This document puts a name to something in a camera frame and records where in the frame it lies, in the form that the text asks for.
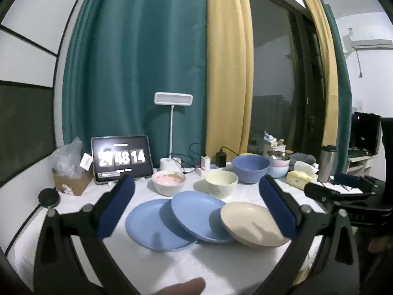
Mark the pink steel-lined bowl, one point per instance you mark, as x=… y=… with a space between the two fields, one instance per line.
x=278 y=162

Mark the person's right hand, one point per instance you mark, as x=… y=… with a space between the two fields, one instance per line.
x=378 y=245

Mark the glass sliding door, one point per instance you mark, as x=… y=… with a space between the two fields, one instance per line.
x=276 y=83

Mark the black charger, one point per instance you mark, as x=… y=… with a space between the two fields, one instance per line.
x=221 y=159

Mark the white side table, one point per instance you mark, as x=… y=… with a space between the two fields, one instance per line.
x=357 y=163

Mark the yellow tissue pack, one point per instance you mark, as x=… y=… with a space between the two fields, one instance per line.
x=299 y=178

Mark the small white box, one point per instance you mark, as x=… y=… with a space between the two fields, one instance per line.
x=86 y=161

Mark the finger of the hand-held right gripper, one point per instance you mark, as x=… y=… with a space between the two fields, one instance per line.
x=325 y=192
x=347 y=179

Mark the wide teal curtain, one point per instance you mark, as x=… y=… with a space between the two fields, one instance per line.
x=138 y=52

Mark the white desk lamp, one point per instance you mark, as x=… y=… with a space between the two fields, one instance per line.
x=173 y=99

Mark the steel thermos cup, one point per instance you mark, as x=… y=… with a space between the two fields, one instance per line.
x=326 y=166

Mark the blue white snack packet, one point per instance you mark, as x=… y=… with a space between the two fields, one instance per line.
x=268 y=136

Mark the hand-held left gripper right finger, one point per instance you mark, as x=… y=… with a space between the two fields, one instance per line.
x=276 y=212

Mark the blue plate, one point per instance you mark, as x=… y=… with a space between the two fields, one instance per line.
x=199 y=215
x=147 y=227

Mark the black monitor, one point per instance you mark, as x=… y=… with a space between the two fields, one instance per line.
x=365 y=132

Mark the white power strip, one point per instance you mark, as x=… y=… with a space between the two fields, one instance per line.
x=215 y=169

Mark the wide yellow curtain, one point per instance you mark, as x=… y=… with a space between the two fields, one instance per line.
x=227 y=67

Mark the tablet with clock display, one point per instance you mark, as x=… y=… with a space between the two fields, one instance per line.
x=122 y=156

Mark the black round device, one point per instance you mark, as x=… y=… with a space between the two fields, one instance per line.
x=48 y=197

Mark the narrow teal curtain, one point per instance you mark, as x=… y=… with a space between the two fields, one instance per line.
x=343 y=98

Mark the person's left hand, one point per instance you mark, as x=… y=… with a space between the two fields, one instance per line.
x=181 y=289

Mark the large blue bowl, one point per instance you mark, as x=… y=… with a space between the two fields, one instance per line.
x=250 y=172

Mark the clear plastic bag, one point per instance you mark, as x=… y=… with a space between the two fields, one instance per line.
x=64 y=159

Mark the cardboard box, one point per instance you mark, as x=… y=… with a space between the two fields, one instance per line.
x=75 y=186

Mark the beige plate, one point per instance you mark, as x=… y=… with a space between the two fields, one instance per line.
x=245 y=224

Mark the strawberry print bowl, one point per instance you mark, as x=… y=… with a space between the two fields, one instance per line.
x=169 y=187

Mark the grey cloth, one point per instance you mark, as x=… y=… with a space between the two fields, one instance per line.
x=302 y=158

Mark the cream bowl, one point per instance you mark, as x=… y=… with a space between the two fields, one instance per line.
x=221 y=187

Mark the light blue bowl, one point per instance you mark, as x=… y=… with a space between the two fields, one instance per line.
x=280 y=172

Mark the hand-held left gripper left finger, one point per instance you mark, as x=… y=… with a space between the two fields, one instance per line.
x=116 y=209

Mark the white air conditioner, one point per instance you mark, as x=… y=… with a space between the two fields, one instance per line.
x=371 y=43

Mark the white charger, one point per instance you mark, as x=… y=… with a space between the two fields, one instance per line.
x=205 y=161

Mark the narrow yellow curtain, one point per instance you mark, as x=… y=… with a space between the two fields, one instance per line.
x=325 y=67

